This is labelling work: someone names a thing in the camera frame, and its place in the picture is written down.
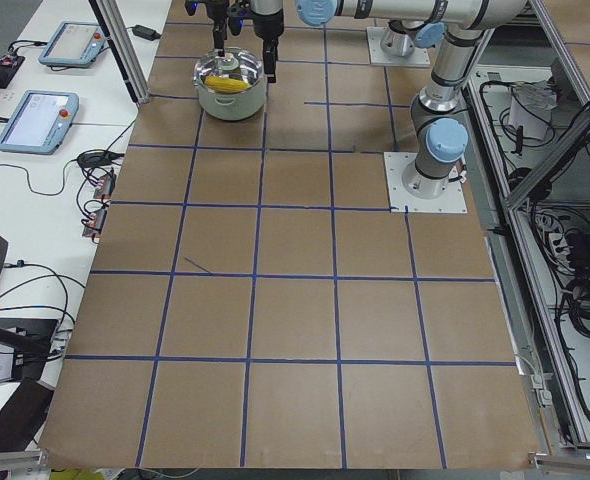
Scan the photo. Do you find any black gripper corn arm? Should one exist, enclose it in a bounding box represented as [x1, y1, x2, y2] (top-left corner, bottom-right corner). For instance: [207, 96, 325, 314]
[184, 0, 250, 57]

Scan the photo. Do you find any black gripper lid arm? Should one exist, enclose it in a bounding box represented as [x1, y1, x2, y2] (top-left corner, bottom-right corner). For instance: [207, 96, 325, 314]
[250, 0, 284, 83]

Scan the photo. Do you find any glass pot lid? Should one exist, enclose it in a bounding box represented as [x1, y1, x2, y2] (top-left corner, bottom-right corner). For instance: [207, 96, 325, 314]
[193, 47, 265, 93]

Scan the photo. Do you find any yellow corn cob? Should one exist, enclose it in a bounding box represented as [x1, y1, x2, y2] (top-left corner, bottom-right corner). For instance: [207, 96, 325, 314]
[203, 75, 251, 94]

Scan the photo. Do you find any white enamel cooking pot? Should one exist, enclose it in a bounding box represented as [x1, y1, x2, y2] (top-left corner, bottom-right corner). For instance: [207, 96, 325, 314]
[194, 76, 267, 121]

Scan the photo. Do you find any black power adapter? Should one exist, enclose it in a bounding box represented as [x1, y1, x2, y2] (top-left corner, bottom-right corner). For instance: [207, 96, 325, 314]
[132, 24, 161, 41]

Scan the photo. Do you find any upper blue teach pendant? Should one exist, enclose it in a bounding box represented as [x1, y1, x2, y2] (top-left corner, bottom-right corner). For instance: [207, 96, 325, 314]
[38, 21, 106, 68]

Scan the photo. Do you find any blue teach pendant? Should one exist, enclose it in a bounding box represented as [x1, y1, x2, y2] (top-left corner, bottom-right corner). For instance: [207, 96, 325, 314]
[0, 90, 79, 155]
[38, 21, 106, 68]

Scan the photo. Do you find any small circuit board upper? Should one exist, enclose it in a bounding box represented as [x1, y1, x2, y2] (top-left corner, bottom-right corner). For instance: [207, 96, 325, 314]
[93, 174, 116, 200]

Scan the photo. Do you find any small circuit board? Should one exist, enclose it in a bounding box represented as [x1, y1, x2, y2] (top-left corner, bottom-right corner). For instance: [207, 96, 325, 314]
[82, 208, 107, 239]
[93, 174, 116, 200]

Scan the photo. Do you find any lower blue teach pendant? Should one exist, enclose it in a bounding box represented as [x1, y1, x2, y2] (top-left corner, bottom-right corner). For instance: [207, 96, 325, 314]
[0, 90, 79, 155]

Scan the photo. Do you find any small circuit board lower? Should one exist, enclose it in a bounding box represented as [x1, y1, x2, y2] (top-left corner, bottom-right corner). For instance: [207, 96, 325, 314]
[82, 208, 107, 239]

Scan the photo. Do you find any brown paper table cover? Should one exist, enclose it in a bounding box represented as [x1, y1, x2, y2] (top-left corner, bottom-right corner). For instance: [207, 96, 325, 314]
[40, 1, 539, 470]

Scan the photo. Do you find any grey box device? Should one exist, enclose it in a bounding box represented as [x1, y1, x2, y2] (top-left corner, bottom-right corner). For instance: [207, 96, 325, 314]
[0, 317, 60, 384]

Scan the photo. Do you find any aluminium frame post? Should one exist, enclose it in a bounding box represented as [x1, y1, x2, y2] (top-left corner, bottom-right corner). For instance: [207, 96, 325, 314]
[88, 0, 150, 105]

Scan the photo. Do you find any black cable bundle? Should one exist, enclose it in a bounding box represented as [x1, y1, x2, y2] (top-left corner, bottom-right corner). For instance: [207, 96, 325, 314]
[529, 199, 590, 351]

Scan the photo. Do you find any aluminium side frame rail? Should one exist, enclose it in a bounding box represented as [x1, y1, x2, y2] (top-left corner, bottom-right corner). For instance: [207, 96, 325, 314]
[464, 0, 590, 466]

